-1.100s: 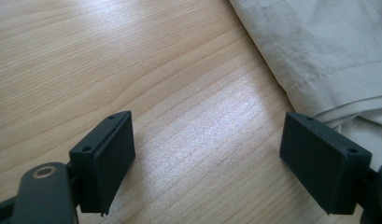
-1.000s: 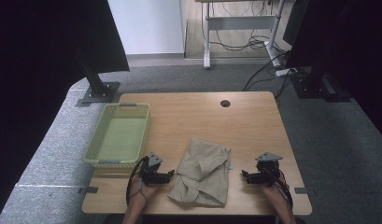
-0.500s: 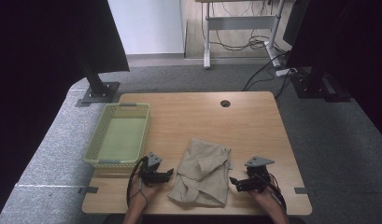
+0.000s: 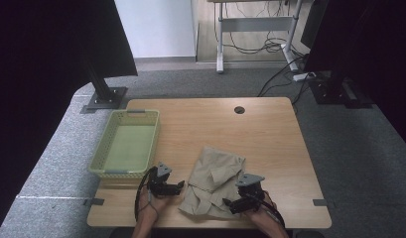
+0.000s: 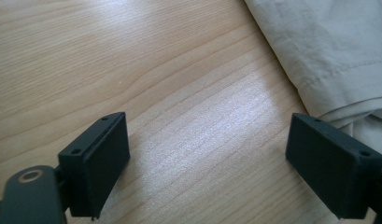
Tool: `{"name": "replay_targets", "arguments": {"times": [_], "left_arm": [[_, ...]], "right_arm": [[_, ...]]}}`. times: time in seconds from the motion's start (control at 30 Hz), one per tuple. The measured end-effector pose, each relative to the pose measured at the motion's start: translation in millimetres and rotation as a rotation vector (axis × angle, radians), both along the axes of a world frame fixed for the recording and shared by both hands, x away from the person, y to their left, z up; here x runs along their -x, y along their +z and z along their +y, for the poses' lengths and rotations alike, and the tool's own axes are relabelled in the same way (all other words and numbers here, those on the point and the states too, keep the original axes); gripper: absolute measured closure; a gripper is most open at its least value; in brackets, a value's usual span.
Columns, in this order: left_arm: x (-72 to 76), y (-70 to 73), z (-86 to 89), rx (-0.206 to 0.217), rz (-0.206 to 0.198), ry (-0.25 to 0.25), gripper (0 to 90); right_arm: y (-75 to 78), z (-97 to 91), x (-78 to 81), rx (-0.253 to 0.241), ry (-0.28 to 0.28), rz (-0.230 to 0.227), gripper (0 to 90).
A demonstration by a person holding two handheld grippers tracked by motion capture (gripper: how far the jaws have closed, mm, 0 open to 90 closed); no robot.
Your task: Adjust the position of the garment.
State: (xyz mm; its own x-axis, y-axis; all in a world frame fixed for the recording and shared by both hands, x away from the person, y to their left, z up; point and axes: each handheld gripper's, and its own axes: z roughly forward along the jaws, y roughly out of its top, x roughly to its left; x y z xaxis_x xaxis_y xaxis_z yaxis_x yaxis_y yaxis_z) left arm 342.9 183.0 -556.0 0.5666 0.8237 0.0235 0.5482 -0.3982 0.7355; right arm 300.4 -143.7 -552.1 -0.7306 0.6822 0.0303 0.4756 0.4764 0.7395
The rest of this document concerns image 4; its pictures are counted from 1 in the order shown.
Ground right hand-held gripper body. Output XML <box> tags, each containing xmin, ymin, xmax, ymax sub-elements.
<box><xmin>235</xmin><ymin>173</ymin><xmax>266</xmax><ymax>212</ymax></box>

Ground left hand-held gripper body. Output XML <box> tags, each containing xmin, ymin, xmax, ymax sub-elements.
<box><xmin>145</xmin><ymin>162</ymin><xmax>176</xmax><ymax>198</ymax></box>

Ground beige shorts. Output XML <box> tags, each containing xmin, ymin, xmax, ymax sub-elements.
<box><xmin>178</xmin><ymin>146</ymin><xmax>247</xmax><ymax>220</ymax></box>

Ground green plastic basket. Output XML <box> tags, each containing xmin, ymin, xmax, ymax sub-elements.
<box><xmin>87</xmin><ymin>109</ymin><xmax>161</xmax><ymax>179</ymax></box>

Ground person's left hand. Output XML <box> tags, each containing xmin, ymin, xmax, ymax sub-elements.
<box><xmin>139</xmin><ymin>189</ymin><xmax>172</xmax><ymax>217</ymax></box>

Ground person's right hand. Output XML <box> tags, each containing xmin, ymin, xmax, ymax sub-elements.
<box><xmin>246</xmin><ymin>192</ymin><xmax>278</xmax><ymax>223</ymax></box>

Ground black metal stand with base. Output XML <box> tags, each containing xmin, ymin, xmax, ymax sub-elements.
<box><xmin>79</xmin><ymin>49</ymin><xmax>129</xmax><ymax>114</ymax></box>
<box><xmin>308</xmin><ymin>69</ymin><xmax>374</xmax><ymax>109</ymax></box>

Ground white power strip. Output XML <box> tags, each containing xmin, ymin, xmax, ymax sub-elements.
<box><xmin>292</xmin><ymin>71</ymin><xmax>318</xmax><ymax>82</ymax></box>

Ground black curtain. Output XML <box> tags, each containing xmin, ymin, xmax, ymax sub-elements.
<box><xmin>0</xmin><ymin>0</ymin><xmax>139</xmax><ymax>234</ymax></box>
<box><xmin>301</xmin><ymin>0</ymin><xmax>406</xmax><ymax>152</ymax></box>

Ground left hand-held gripper black cable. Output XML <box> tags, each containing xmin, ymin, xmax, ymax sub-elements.
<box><xmin>134</xmin><ymin>166</ymin><xmax>159</xmax><ymax>222</ymax></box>

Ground black floor cable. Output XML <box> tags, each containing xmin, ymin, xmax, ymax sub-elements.
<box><xmin>256</xmin><ymin>54</ymin><xmax>308</xmax><ymax>98</ymax></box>

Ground tangle of black cables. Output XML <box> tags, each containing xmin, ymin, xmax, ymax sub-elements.
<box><xmin>219</xmin><ymin>0</ymin><xmax>293</xmax><ymax>56</ymax></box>

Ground white desk frame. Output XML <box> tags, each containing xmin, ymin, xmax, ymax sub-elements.
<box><xmin>206</xmin><ymin>0</ymin><xmax>306</xmax><ymax>73</ymax></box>

